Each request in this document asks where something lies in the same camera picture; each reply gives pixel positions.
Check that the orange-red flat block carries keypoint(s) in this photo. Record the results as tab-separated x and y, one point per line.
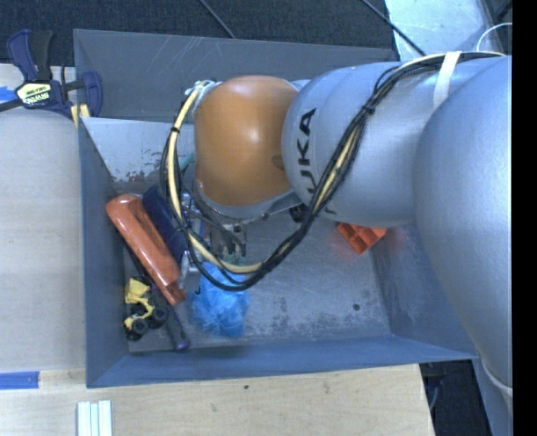
145	239

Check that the pale wood board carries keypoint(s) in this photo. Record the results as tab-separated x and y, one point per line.
36	243

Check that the grey metal bin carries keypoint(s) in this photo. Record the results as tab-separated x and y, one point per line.
322	298

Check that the blue crumpled cloth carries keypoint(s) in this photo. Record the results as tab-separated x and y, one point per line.
220	307

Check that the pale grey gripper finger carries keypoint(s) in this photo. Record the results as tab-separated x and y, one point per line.
185	270

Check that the yellow toy truck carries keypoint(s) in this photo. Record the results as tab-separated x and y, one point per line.
136	298

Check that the black cylinder on white bracket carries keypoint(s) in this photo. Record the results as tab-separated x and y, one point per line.
297	212

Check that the orange ribbed plastic block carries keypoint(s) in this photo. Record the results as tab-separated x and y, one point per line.
361	238

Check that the dark blue flat block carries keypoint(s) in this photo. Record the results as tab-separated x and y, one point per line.
161	211

